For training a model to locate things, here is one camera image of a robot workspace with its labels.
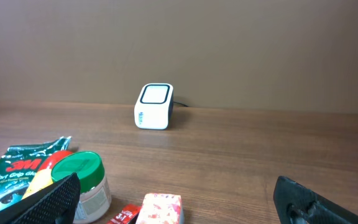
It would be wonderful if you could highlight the white barcode scanner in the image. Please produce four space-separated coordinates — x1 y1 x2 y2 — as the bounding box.
134 83 173 130

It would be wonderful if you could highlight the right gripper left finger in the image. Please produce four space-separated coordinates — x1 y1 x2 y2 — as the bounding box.
0 173 81 224

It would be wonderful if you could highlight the small red white box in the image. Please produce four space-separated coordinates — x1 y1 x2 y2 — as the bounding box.
136 193 185 224

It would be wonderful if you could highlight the green lid jar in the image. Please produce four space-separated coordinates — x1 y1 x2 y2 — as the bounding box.
51 151 111 224

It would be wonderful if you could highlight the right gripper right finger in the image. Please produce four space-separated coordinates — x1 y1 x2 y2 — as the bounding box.
273 175 358 224

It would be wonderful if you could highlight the green 3M gloves packet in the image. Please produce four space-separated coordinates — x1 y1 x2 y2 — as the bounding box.
0 137 71 211

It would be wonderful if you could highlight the red coffee stick sachet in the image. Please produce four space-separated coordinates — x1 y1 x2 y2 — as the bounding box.
107 204 141 224

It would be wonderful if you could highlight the red sauce bottle green cap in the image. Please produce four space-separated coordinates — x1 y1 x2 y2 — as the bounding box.
22 151 73 200

